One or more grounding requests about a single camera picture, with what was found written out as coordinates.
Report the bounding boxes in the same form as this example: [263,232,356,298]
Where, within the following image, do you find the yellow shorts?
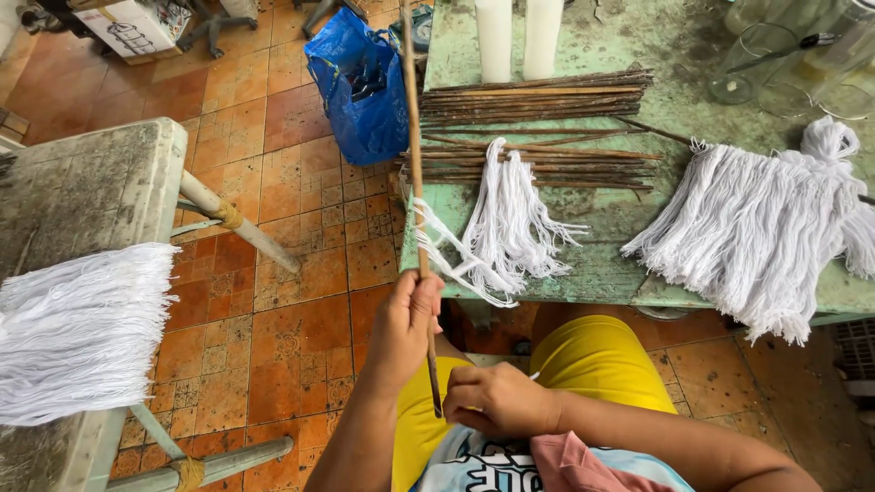
[391,313,679,492]

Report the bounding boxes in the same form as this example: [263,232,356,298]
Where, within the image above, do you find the small white string bundle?
[462,137,590,296]

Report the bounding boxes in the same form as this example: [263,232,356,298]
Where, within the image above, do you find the large white string bundle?
[621,115,875,347]

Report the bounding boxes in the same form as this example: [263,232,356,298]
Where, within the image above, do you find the grey office chair base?
[176,0,262,60]

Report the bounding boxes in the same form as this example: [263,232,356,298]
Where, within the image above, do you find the tight pile of wooden sticks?
[418,67,655,129]

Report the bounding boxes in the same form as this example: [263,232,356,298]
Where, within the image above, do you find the white cardboard box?
[72,0,194,61]

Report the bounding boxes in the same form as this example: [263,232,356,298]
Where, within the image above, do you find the blue plastic bag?
[304,7,412,167]

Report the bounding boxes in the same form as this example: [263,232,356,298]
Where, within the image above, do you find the loose pile of wooden sticks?
[394,127,665,200]

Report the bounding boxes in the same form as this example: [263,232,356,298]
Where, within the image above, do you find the light blue printed t-shirt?
[409,424,697,492]

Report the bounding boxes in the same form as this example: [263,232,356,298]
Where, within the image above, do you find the dark stick through string bundle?
[614,115,875,206]

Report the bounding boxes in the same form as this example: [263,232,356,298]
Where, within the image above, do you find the clear glass jar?
[707,23,843,108]
[757,20,875,123]

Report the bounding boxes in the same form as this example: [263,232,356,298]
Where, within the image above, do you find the wide flat white string bundle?
[0,242,183,429]

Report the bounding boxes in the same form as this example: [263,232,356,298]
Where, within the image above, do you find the long thin wooden stick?
[399,0,444,419]

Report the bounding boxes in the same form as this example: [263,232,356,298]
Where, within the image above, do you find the person's right hand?
[442,361,563,440]

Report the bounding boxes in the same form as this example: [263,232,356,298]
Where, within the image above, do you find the teal round object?
[388,4,436,57]

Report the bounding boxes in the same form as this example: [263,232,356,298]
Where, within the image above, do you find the pink cloth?
[529,431,679,492]

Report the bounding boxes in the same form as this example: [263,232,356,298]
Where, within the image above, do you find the black-handled thin tool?
[726,32,840,76]

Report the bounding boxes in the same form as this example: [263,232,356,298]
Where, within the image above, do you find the white strings tied on stick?
[409,195,520,310]

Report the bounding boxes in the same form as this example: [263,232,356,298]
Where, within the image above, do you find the grey plastic crate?
[833,320,875,399]

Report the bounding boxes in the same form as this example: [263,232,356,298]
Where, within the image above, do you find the grey folding table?
[0,116,303,492]

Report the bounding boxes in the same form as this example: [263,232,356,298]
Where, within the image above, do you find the person's left hand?
[368,269,447,399]

